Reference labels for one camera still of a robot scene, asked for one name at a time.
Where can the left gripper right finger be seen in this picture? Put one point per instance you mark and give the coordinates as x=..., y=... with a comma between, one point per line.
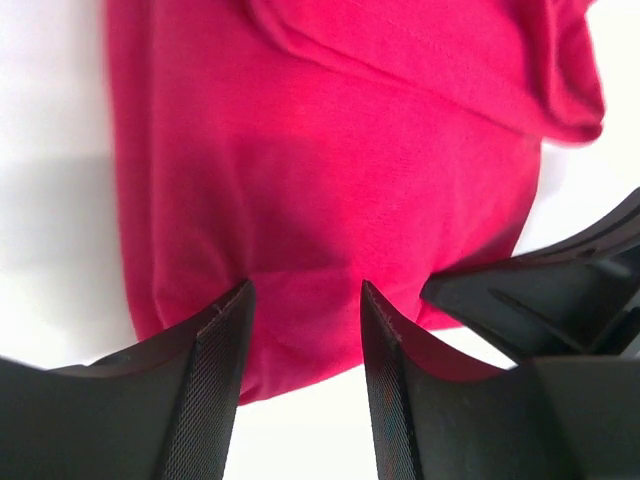
x=438, y=413

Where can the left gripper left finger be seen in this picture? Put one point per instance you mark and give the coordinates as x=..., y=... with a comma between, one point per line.
x=163, y=408

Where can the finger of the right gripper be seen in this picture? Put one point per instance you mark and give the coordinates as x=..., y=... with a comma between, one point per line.
x=576, y=297

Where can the magenta t-shirt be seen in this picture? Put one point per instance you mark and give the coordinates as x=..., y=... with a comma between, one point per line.
x=311, y=145

